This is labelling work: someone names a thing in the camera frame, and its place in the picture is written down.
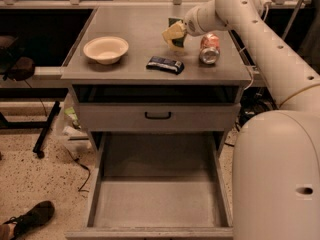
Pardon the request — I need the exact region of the black drawer handle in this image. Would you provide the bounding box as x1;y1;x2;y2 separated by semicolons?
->
144;111;172;120

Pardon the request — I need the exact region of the dark blue snack packet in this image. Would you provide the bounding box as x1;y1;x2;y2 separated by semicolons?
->
146;56;184;75

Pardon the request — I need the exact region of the orange soda can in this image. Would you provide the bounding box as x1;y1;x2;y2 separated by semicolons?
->
199;33;220;65

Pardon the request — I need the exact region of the white bowl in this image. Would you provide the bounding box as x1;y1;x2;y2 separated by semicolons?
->
83;36;129;65

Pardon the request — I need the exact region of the closed upper drawer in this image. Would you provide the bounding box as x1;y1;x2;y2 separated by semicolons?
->
78;104;240;132

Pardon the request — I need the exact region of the black stand leg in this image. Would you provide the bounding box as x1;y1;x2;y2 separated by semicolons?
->
0;101;60;159

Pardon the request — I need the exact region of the open bottom drawer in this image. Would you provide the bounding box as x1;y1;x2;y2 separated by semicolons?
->
65;133;233;240

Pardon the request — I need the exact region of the black floor cable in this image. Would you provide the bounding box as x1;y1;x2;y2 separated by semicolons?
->
65;147;92;193

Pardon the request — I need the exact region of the dark bag on shelf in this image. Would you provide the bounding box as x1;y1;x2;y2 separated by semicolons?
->
0;35;35;81

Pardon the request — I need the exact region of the grey drawer cabinet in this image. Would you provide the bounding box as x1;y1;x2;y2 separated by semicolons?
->
61;5;252;240

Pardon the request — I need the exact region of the black shoe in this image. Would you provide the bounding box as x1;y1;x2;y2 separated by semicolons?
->
1;201;55;240

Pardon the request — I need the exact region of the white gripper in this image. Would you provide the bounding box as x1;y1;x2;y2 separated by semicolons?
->
162;0;228;52

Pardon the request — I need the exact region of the green yellow sponge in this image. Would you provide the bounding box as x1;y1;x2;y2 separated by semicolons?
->
166;18;187;49

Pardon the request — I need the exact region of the white cable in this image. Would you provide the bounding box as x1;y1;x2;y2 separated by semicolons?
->
239;4;270;91

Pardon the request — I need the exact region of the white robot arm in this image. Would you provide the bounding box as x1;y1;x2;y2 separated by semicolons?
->
163;0;320;240

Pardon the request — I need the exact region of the metal pole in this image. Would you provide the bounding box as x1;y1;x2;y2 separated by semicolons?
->
281;0;304;40

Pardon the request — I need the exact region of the black cable bundle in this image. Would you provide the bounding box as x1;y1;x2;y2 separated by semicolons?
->
225;92;278;148

